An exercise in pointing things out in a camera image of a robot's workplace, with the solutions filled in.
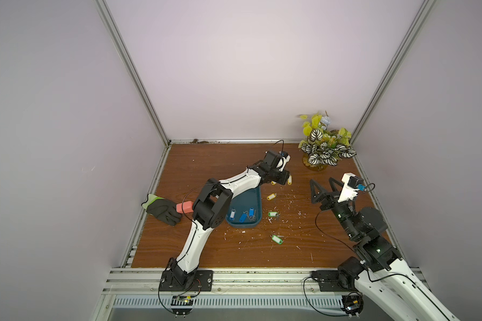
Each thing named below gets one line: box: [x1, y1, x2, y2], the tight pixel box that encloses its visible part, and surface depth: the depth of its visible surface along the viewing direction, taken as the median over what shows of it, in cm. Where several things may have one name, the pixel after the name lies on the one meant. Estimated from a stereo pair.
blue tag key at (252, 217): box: [249, 207, 257, 222], surface depth 92 cm
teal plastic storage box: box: [225, 185, 263, 229], surface depth 92 cm
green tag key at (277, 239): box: [271, 234, 284, 245], surface depth 85 cm
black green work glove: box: [141, 193, 183, 227], surface depth 94 cm
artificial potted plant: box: [297, 110, 357, 172], surface depth 89 cm
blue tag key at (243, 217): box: [238, 210, 249, 224], surface depth 91 cm
